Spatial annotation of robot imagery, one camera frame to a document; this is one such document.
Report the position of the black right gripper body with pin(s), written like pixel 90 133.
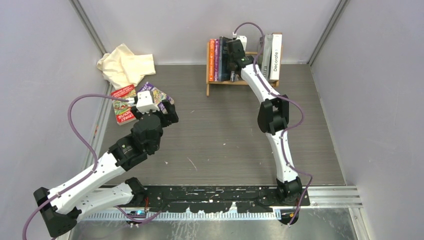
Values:
pixel 229 61

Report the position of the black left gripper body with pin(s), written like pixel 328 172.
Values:
pixel 165 119

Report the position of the dark blue book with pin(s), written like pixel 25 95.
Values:
pixel 223 71

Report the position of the grey ianra book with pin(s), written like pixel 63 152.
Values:
pixel 265 44

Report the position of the purple cartoon book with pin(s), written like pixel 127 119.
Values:
pixel 216 59

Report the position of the red treehouse book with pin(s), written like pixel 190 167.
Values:
pixel 122 110

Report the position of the purple yellow treehouse book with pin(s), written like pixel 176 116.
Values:
pixel 157 95

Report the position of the wooden book rack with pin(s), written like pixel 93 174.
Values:
pixel 239 81

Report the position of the white Decorate book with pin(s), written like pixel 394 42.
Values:
pixel 276 55

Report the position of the floral white book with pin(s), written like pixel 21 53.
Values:
pixel 233 76

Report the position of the orange treehouse book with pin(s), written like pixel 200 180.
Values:
pixel 211 60

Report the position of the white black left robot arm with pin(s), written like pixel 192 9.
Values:
pixel 62 207

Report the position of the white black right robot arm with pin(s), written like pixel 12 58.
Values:
pixel 272 119

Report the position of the cream cloth bag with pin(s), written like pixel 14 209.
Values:
pixel 122 67

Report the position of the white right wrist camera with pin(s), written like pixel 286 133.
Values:
pixel 243 39

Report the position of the black mounting base plate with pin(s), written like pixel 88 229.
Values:
pixel 215 199

